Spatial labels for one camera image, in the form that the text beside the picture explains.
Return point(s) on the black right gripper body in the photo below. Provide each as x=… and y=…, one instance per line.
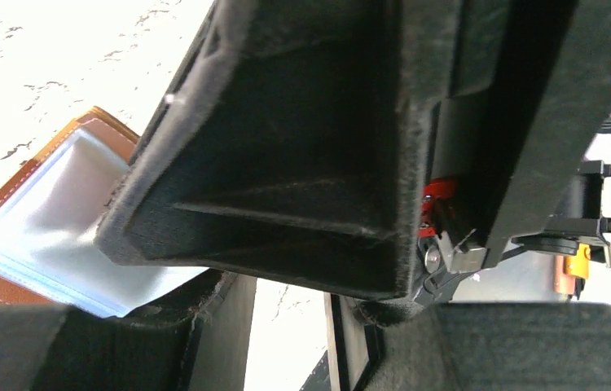
x=576, y=232

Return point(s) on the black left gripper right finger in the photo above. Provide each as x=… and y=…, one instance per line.
x=471, y=346

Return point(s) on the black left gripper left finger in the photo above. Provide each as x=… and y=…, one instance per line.
x=194, y=338

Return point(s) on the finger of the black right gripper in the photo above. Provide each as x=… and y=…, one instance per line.
x=551, y=93
x=297, y=148

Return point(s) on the brown leather card holder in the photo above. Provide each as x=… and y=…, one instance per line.
x=49, y=211

